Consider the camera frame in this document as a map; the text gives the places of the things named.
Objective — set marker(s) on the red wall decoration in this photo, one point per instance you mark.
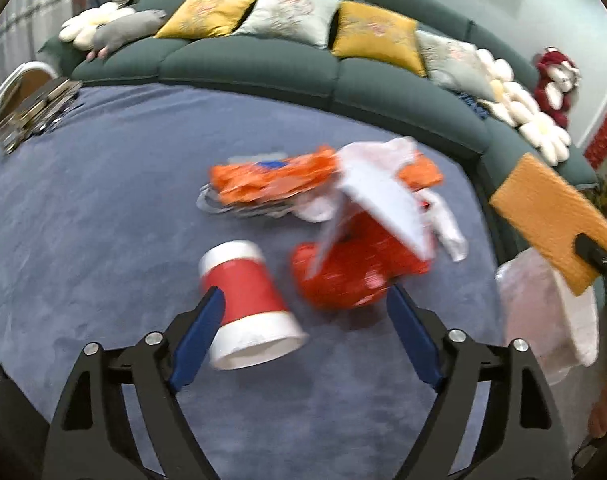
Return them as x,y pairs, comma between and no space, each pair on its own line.
606,135

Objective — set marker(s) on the white textured wipe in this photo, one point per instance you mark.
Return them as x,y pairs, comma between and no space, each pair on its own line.
378,195

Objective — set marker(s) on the orange textured cloth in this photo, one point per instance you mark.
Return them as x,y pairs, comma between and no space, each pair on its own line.
548,210

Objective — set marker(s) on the white framed chair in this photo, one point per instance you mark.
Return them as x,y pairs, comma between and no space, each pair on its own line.
30,66

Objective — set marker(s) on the white sheer curtain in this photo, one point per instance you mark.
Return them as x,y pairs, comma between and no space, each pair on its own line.
28,15

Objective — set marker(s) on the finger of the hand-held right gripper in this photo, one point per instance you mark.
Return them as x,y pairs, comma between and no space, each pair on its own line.
591,255

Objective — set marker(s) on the blue plush blanket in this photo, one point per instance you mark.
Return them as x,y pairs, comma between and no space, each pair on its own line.
108,240

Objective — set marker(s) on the red plastic bag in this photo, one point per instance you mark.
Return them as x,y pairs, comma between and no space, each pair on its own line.
353,270

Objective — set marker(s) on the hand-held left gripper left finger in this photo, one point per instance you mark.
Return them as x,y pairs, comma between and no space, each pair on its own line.
198,340

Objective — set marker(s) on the yellow embroidered pillow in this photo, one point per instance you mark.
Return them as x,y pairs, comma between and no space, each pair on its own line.
203,15
378,35

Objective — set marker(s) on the person's right forearm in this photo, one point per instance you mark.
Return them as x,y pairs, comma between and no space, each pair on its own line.
606,410

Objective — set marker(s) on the blue knit cloth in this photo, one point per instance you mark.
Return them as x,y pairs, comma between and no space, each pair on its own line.
476,107

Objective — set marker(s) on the grey plush toy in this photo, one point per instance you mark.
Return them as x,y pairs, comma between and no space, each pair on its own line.
128,30

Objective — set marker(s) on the white flower cushion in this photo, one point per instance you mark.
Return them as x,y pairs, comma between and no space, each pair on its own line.
548,135
83,22
518,105
496,70

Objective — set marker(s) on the orange snack packet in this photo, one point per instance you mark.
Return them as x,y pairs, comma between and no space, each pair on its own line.
268,180

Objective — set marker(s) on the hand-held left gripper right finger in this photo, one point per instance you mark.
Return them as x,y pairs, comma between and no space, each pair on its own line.
413,340

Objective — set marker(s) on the grey embroidered pillow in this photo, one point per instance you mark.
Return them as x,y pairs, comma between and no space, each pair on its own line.
451,65
288,15

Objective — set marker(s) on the red teddy bear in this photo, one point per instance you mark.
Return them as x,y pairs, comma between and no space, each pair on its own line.
553,85

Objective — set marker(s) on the red paper cup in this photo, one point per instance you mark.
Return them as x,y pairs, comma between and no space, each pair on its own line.
253,300

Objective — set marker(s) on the dark green sofa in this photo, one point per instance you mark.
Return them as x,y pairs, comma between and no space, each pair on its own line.
263,65

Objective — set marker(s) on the white plastic bag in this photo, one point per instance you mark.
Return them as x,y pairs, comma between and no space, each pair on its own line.
538,310

